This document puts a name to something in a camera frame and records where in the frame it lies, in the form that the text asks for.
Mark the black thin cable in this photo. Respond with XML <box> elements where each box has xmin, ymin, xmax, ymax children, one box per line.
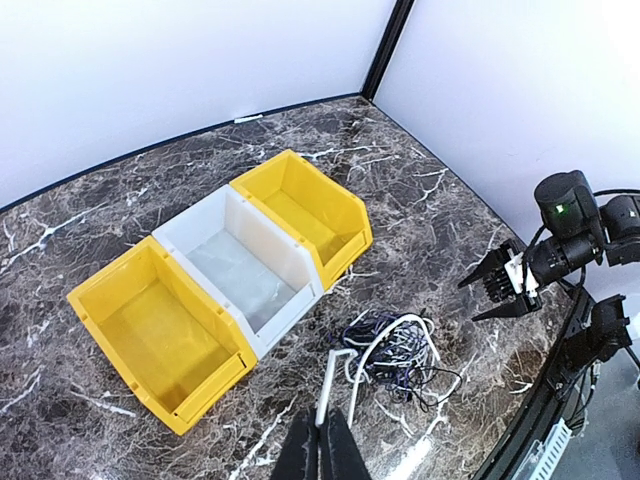
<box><xmin>369</xmin><ymin>309</ymin><xmax>464</xmax><ymax>414</ymax></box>

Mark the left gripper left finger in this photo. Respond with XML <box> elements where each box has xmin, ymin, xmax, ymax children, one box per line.
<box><xmin>270</xmin><ymin>412</ymin><xmax>319</xmax><ymax>480</ymax></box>

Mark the blue white thin cable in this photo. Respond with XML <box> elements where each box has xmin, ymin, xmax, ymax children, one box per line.
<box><xmin>341</xmin><ymin>310</ymin><xmax>436</xmax><ymax>391</ymax></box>

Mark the yellow bin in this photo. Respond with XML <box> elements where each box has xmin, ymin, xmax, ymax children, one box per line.
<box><xmin>67</xmin><ymin>236</ymin><xmax>257</xmax><ymax>435</ymax></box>
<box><xmin>230</xmin><ymin>150</ymin><xmax>373</xmax><ymax>290</ymax></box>

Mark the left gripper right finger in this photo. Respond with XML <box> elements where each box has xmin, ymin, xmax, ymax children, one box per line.
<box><xmin>319</xmin><ymin>409</ymin><xmax>372</xmax><ymax>480</ymax></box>

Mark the thick white cable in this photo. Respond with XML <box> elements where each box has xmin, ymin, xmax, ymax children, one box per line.
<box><xmin>315</xmin><ymin>312</ymin><xmax>441</xmax><ymax>429</ymax></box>

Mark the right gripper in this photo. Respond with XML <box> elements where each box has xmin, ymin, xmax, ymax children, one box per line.
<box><xmin>458</xmin><ymin>240</ymin><xmax>542</xmax><ymax>322</ymax></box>

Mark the right black frame post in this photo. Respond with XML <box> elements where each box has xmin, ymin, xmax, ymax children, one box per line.
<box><xmin>360</xmin><ymin>0</ymin><xmax>415</xmax><ymax>102</ymax></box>

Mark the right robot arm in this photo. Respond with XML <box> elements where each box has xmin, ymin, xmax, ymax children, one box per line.
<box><xmin>458</xmin><ymin>170</ymin><xmax>639</xmax><ymax>410</ymax></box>

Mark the white slotted cable duct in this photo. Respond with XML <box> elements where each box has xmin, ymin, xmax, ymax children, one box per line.
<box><xmin>519</xmin><ymin>419</ymin><xmax>571</xmax><ymax>480</ymax></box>

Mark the white bin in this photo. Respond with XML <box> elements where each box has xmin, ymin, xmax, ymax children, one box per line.
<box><xmin>152</xmin><ymin>185</ymin><xmax>324</xmax><ymax>359</ymax></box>

